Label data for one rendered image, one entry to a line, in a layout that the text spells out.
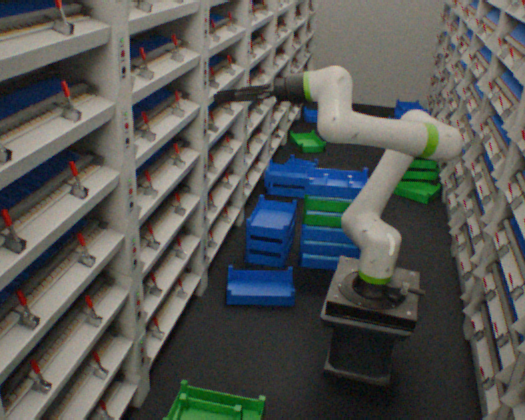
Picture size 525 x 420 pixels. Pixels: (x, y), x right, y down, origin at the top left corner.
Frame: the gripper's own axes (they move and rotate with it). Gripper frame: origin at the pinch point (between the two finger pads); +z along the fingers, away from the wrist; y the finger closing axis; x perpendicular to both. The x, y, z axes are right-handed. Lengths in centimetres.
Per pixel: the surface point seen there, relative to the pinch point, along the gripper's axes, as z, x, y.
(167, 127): 21.9, -8.0, -0.9
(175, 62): 18.5, 11.4, 9.4
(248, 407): 3, -102, -31
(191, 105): 22.7, -7.6, 25.9
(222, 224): 40, -83, 78
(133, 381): 38, -83, -40
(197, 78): 19.8, 1.4, 30.2
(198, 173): 27, -37, 30
